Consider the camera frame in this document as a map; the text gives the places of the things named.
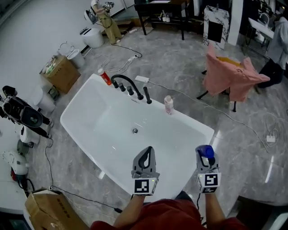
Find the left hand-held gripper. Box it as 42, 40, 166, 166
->
131, 146, 161, 197

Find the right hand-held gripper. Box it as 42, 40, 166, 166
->
195, 150, 222, 194

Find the blue bottle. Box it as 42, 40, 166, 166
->
195, 145, 215, 160

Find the white bathtub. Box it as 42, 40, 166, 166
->
59, 73, 215, 200

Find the person's left forearm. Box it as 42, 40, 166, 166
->
113, 195, 144, 229

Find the person's right forearm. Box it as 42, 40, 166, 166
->
204, 192, 226, 223

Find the person's black trouser leg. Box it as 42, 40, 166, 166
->
175, 190, 194, 203

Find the person's red shirt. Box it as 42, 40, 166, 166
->
90, 199, 250, 230

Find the black chair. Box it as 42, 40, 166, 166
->
196, 69, 261, 113

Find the clear pink bottle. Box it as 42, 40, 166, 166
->
163, 95, 174, 115

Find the black shower wand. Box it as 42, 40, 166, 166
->
143, 86, 153, 104

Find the dark green tub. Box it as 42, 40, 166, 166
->
235, 195, 288, 230

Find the pink cloth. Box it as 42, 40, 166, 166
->
202, 42, 270, 103

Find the black curved faucet spout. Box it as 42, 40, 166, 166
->
110, 74, 144, 101

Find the orange bottle with white cap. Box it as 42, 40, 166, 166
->
97, 68, 113, 86

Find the large printed cardboard box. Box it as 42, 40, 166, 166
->
24, 189, 90, 230

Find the white rounded toilet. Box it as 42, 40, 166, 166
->
33, 85, 56, 113

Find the open cardboard box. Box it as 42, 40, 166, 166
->
40, 55, 81, 94

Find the grey-green bucket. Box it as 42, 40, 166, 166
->
17, 139, 34, 155

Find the white toilet with raised seat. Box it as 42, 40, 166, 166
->
58, 41, 86, 69

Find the white rounded appliance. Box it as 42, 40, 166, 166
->
1, 150, 29, 176

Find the white toilet with closed lid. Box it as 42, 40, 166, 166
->
80, 27, 104, 49

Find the steel table with white top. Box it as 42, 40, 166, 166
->
247, 12, 275, 56

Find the black table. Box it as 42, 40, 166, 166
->
134, 0, 194, 41

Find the white floor cable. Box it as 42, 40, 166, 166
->
148, 80, 270, 153

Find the black floor cable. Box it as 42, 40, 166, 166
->
44, 138, 123, 213

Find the marble pedestal with black panel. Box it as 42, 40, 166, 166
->
202, 4, 230, 50

